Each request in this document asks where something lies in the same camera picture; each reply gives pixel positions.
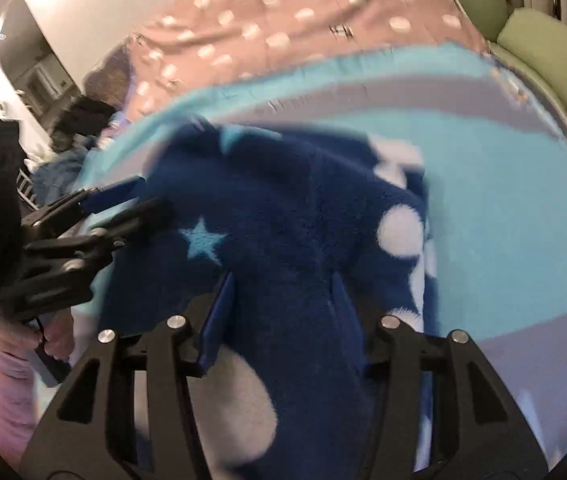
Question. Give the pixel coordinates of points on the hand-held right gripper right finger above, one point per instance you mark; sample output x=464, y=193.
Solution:
x=348, y=325

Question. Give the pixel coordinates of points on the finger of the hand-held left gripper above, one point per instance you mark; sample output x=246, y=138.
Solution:
x=133, y=220
x=113, y=194

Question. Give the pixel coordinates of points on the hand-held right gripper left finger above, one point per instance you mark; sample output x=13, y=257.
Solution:
x=216, y=325

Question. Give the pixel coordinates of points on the navy star-print fleece robe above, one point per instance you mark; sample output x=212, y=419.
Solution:
x=288, y=210

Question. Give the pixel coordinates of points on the dark clothes pile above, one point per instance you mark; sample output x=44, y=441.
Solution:
x=83, y=120

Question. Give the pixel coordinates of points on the person's left hand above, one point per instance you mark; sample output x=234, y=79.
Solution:
x=60, y=337

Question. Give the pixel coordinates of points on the white shelf rack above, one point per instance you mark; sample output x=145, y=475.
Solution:
x=27, y=185

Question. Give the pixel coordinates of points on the teal grey blanket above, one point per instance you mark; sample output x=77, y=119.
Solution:
x=63, y=175

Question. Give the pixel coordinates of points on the purple patterned cover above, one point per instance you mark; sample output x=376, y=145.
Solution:
x=108, y=75

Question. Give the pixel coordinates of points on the blue grey bed sheet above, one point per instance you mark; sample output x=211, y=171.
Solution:
x=488, y=185

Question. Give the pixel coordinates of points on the pink polka-dot cloth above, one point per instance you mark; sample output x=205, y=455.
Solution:
x=288, y=20

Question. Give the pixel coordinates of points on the small green pillow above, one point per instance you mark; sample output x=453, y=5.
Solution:
x=548, y=45

